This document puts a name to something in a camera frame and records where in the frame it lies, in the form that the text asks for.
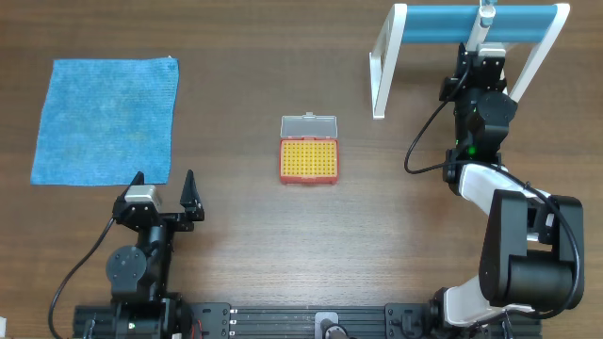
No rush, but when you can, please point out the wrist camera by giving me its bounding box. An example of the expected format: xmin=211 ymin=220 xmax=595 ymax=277
xmin=123 ymin=184 xmax=163 ymax=211
xmin=476 ymin=42 xmax=508 ymax=58

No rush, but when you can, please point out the blue cloth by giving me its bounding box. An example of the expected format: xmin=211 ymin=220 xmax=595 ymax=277
xmin=29 ymin=56 xmax=181 ymax=187

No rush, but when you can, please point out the mounting rail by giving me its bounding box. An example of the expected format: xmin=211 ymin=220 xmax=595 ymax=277
xmin=73 ymin=303 xmax=543 ymax=339

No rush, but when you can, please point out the red and yellow tip box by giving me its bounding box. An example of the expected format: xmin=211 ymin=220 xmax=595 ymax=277
xmin=278 ymin=111 xmax=340 ymax=186

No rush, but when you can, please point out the white and blue stand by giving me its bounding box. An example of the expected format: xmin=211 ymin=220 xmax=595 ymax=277
xmin=368 ymin=3 xmax=572 ymax=121

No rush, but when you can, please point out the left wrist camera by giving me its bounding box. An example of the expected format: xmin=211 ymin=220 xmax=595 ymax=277
xmin=123 ymin=184 xmax=163 ymax=211

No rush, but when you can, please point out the white pipette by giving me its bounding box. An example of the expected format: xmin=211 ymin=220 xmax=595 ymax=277
xmin=466 ymin=0 xmax=497 ymax=48

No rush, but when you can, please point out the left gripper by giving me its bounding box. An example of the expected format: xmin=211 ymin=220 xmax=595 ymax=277
xmin=111 ymin=169 xmax=206 ymax=233

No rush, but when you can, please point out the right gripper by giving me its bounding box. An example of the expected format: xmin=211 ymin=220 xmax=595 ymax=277
xmin=439 ymin=41 xmax=510 ymax=102

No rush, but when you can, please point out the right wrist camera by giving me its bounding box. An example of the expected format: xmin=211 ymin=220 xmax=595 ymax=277
xmin=476 ymin=42 xmax=508 ymax=58

